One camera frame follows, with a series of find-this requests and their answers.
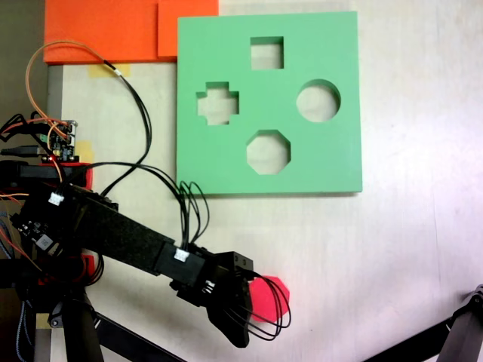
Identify orange wire loop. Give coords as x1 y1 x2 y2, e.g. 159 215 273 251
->
24 40 109 129

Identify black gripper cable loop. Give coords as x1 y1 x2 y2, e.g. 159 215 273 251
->
222 269 293 341

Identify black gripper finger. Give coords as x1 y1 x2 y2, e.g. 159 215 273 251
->
225 250 254 282
207 281 253 348

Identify red black power lead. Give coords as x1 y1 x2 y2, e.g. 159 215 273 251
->
0 113 72 143

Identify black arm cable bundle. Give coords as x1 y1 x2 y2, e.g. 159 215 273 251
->
56 161 211 253

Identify red octagonal pillar block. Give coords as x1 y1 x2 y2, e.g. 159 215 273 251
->
247 275 292 324

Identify black USB cable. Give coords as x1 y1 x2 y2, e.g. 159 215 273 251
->
0 145 42 158

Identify black base wire loop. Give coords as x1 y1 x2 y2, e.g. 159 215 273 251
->
85 252 106 286

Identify green shape sorting board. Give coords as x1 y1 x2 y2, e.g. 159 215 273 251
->
175 11 364 197

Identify blue braided cable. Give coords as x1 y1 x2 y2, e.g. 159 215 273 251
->
14 299 37 362

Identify black driver board with inductor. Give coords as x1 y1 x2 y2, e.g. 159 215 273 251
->
10 213 63 257

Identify small circuit board with connectors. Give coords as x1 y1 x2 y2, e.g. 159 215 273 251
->
37 119 80 164

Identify black cable with white band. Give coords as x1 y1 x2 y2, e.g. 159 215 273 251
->
101 58 153 199

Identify black tripod leg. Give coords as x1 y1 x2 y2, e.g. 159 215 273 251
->
435 283 483 362
47 286 106 362

